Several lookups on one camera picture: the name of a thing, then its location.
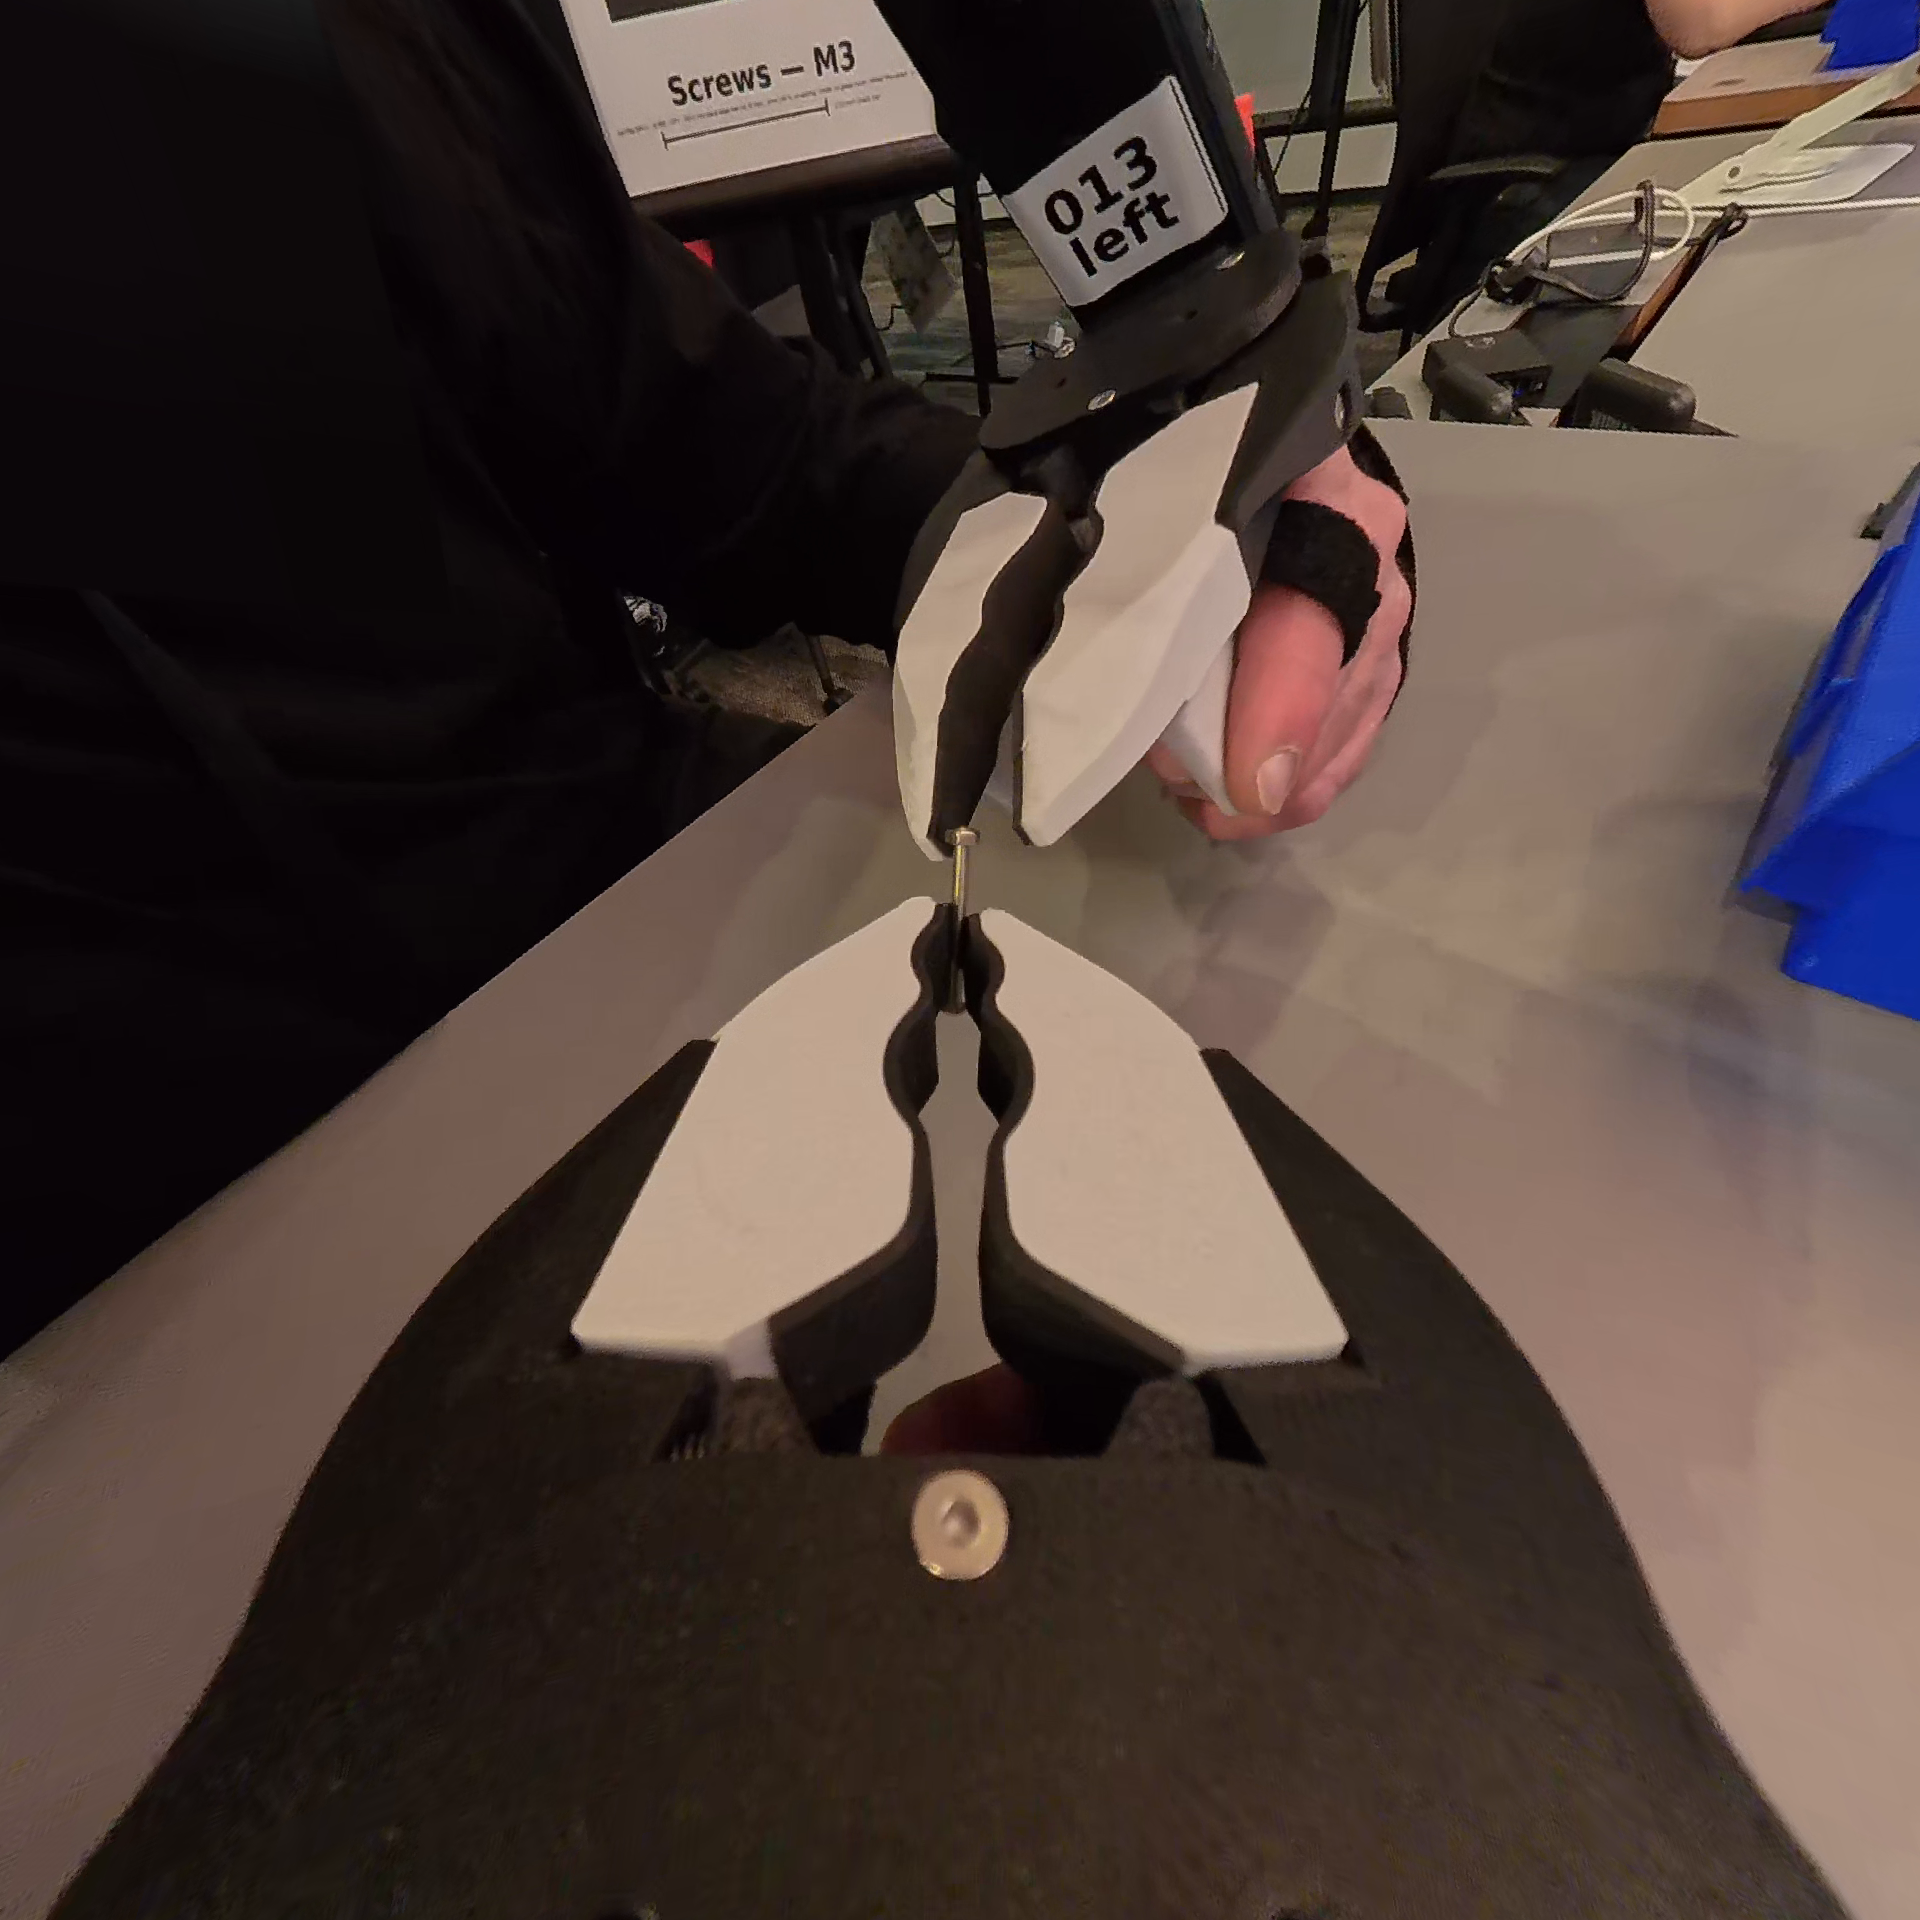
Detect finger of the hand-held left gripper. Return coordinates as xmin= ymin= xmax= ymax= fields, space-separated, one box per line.
xmin=1009 ymin=382 xmax=1263 ymax=847
xmin=892 ymin=448 xmax=1092 ymax=865

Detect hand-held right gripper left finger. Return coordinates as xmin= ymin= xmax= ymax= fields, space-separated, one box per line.
xmin=570 ymin=897 xmax=943 ymax=1454

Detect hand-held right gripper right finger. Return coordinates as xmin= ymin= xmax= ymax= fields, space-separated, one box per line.
xmin=977 ymin=903 xmax=1353 ymax=1454

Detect metal screw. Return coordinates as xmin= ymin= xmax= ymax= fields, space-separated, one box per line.
xmin=942 ymin=825 xmax=986 ymax=1017

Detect person's left forearm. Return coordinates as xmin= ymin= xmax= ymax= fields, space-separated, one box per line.
xmin=598 ymin=195 xmax=993 ymax=685

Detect grey desk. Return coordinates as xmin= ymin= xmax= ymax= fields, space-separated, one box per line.
xmin=0 ymin=417 xmax=1920 ymax=1920

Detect person's left hand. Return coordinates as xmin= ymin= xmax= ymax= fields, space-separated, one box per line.
xmin=1162 ymin=442 xmax=1419 ymax=847

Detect white Screws M3 sign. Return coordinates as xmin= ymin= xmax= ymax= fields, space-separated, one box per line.
xmin=558 ymin=0 xmax=964 ymax=209

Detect black device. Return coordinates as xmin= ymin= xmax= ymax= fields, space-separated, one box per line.
xmin=1422 ymin=335 xmax=1556 ymax=426
xmin=1558 ymin=360 xmax=1700 ymax=442

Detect black office chair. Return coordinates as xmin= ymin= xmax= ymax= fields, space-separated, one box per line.
xmin=1353 ymin=0 xmax=1677 ymax=337

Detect grey work table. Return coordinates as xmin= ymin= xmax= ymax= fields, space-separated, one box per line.
xmin=1358 ymin=113 xmax=1920 ymax=443

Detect blue plastic bin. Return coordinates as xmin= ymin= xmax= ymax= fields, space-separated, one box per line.
xmin=1733 ymin=493 xmax=1920 ymax=1025

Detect wooden work table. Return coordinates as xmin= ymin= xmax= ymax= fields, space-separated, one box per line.
xmin=1650 ymin=54 xmax=1920 ymax=142

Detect white stand base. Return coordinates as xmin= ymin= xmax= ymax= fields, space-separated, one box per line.
xmin=1691 ymin=54 xmax=1920 ymax=209

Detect white cable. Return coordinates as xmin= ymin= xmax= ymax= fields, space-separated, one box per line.
xmin=1505 ymin=184 xmax=1700 ymax=281

